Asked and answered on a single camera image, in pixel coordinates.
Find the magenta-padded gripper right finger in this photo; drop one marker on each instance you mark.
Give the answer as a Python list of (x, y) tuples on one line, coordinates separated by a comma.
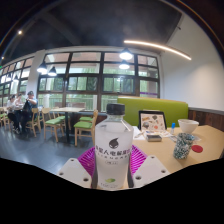
[(151, 170)]

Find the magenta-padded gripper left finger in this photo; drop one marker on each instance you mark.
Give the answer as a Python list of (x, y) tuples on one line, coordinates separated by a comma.
[(73, 171)]

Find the clear plastic water bottle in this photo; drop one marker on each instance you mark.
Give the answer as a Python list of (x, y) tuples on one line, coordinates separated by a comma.
[(113, 153)]

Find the small black box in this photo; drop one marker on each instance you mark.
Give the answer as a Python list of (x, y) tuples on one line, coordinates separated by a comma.
[(153, 137)]

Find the colourful sticker sheet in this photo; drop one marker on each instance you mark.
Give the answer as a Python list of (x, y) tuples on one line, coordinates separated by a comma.
[(165, 134)]

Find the green speckled mug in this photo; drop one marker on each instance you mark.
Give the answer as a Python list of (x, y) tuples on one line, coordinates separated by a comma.
[(182, 146)]

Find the small blue-capped bottle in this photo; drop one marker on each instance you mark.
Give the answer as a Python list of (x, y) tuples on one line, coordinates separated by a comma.
[(172, 128)]

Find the wooden chairs with green seats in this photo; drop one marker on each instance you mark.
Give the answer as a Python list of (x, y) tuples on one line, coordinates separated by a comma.
[(83, 125)]

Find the flat round red coaster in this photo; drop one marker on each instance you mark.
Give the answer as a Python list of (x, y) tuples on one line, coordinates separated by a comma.
[(197, 148)]

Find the white ceramic bowl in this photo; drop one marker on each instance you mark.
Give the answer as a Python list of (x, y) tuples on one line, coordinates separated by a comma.
[(188, 126)]

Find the wooden dining table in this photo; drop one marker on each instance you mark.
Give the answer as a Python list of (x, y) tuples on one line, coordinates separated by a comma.
[(66, 109)]

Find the green upholstered bench backrest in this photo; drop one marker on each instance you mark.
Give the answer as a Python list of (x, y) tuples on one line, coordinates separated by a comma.
[(173, 108)]

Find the person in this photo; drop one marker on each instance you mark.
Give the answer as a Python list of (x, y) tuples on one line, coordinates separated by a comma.
[(11, 106), (30, 103), (19, 99)]

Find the large black-framed window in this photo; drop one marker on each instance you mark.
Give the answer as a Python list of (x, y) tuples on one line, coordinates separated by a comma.
[(83, 83)]

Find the black pendant lamps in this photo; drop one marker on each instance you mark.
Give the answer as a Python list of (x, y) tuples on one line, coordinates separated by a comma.
[(126, 54)]

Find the long linear ceiling light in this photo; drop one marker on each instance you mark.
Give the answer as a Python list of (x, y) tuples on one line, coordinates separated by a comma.
[(156, 46)]

